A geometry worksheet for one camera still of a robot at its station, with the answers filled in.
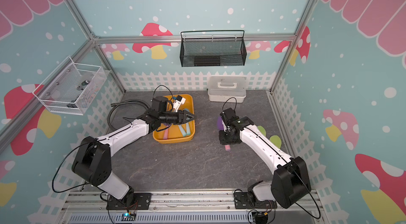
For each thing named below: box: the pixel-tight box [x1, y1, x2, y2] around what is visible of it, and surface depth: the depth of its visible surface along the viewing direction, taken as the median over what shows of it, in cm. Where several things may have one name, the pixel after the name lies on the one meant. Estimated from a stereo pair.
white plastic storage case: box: [207, 75, 247, 104], surface depth 111 cm
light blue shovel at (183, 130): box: [177, 124, 188, 137], surface depth 98 cm
